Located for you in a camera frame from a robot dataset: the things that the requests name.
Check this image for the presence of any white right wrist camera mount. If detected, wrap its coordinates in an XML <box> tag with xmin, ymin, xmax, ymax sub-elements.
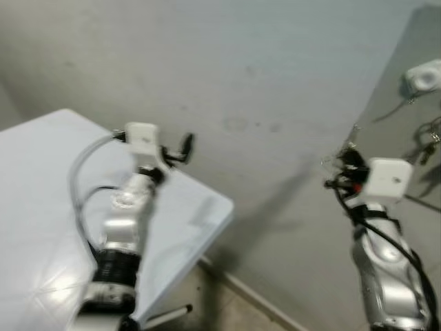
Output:
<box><xmin>363</xmin><ymin>157</ymin><xmax>413</xmax><ymax>206</ymax></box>

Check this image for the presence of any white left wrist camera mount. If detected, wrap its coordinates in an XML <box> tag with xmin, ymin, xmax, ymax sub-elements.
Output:
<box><xmin>125</xmin><ymin>123</ymin><xmax>166</xmax><ymax>173</ymax></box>

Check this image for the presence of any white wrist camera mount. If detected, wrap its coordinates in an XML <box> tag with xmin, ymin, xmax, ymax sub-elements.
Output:
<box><xmin>125</xmin><ymin>123</ymin><xmax>166</xmax><ymax>173</ymax></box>
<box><xmin>363</xmin><ymin>157</ymin><xmax>413</xmax><ymax>206</ymax></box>

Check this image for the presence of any grey wall panel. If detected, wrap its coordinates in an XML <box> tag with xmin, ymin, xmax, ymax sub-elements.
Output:
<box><xmin>340</xmin><ymin>3</ymin><xmax>441</xmax><ymax>212</ymax></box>

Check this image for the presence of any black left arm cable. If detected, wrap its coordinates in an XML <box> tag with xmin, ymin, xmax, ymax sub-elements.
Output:
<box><xmin>68</xmin><ymin>132</ymin><xmax>129</xmax><ymax>257</ymax></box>

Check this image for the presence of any white plastic folding table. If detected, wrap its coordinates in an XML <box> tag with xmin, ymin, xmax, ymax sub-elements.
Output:
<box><xmin>0</xmin><ymin>108</ymin><xmax>235</xmax><ymax>331</ymax></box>

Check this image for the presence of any hanging key ring with keys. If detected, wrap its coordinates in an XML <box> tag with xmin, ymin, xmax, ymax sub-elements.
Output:
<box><xmin>412</xmin><ymin>116</ymin><xmax>441</xmax><ymax>168</ymax></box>

